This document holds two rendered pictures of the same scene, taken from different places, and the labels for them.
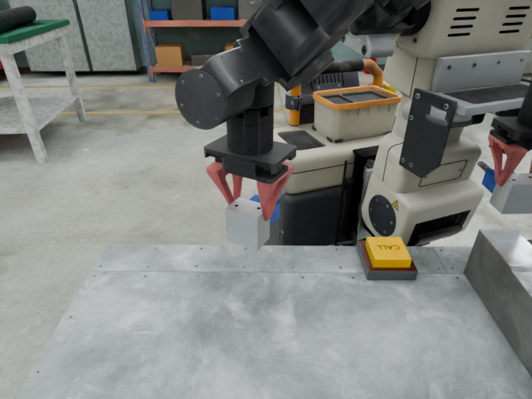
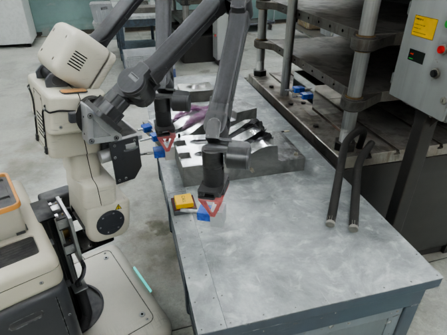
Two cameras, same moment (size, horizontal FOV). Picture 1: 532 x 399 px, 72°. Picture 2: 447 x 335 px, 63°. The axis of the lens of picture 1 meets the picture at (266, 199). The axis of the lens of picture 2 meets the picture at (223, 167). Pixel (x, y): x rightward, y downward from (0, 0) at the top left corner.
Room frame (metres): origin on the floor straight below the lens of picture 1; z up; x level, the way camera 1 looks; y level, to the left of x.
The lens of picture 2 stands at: (0.62, 0.83, 1.59)
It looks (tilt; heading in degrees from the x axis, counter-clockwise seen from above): 31 degrees down; 255
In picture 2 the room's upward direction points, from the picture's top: straight up
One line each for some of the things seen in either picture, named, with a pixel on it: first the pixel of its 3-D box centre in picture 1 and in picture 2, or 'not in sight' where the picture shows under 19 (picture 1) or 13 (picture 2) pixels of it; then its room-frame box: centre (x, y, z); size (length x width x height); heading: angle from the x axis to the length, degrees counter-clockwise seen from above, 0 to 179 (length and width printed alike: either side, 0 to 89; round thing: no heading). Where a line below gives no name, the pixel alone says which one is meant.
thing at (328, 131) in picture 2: not in sight; (346, 102); (-0.68, -1.04, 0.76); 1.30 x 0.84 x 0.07; 89
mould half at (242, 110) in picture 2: not in sight; (199, 119); (0.29, -0.82, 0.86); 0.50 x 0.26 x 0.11; 17
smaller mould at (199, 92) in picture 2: not in sight; (195, 92); (0.22, -1.26, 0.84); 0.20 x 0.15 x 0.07; 179
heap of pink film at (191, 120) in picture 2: not in sight; (199, 111); (0.29, -0.81, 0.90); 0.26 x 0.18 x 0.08; 17
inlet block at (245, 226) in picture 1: (264, 207); (202, 212); (0.46, 0.00, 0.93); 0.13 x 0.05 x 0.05; 152
